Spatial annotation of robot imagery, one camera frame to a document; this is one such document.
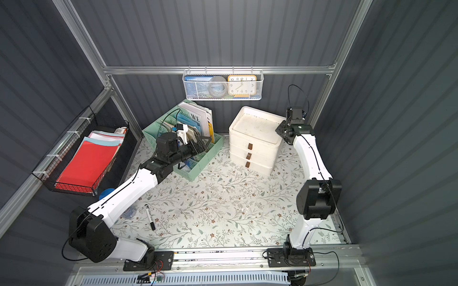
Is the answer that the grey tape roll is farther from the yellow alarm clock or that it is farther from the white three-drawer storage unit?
the white three-drawer storage unit

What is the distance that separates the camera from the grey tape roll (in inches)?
34.0

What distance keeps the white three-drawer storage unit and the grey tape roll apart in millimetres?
144

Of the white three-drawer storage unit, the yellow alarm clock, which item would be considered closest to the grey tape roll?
the yellow alarm clock

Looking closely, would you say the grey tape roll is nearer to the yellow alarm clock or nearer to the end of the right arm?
the yellow alarm clock

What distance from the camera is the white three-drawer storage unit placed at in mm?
878
